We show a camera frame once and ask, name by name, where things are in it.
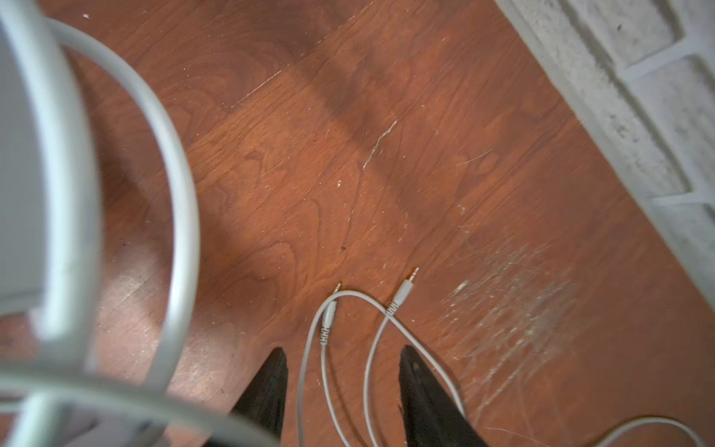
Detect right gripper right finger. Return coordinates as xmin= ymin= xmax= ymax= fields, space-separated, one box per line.
xmin=398 ymin=346 xmax=487 ymax=447

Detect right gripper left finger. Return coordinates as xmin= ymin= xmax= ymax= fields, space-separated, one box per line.
xmin=229 ymin=348 xmax=289 ymax=443

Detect white headphones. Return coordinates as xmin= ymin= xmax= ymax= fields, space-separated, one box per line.
xmin=1 ymin=1 xmax=276 ymax=446

